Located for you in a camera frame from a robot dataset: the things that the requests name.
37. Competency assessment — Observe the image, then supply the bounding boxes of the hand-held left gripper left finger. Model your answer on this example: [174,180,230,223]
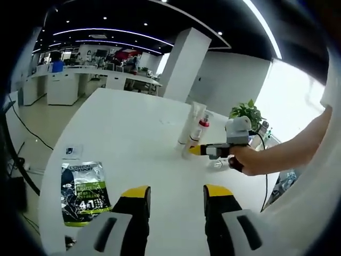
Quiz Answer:
[65,185,151,256]

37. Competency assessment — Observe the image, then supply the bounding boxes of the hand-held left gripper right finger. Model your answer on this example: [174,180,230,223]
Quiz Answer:
[204,184,270,256]

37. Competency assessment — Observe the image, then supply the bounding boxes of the white tube red cap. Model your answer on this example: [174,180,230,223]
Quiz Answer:
[190,113,212,146]

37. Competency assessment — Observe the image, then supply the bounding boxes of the white skincare tube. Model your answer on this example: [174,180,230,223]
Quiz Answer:
[177,102,208,146]

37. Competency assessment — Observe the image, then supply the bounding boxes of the black green skincare sachet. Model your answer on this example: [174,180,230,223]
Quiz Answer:
[60,160,113,228]

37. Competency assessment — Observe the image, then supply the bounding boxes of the person's right hand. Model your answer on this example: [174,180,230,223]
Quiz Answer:
[228,145,258,176]

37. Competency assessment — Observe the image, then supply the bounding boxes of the green potted plant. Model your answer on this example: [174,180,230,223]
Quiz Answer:
[229,99,267,133]

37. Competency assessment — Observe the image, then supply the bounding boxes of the printed paper card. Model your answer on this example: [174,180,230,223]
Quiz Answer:
[64,144,84,161]

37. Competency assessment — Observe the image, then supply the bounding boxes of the ceiling light strip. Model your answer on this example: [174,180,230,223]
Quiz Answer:
[243,0,283,60]

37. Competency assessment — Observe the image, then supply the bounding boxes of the red banner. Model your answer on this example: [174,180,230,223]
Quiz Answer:
[114,49,137,61]

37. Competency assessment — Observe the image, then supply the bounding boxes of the white office desks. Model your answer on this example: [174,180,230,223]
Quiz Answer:
[25,65,164,106]

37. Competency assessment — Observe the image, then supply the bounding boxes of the blue bucket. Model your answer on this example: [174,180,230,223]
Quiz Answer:
[51,60,66,74]

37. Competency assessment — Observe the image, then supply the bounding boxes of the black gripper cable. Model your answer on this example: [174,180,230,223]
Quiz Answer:
[249,129,269,213]

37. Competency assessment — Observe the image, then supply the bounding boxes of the black floor cable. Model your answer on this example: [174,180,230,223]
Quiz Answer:
[4,93,54,153]

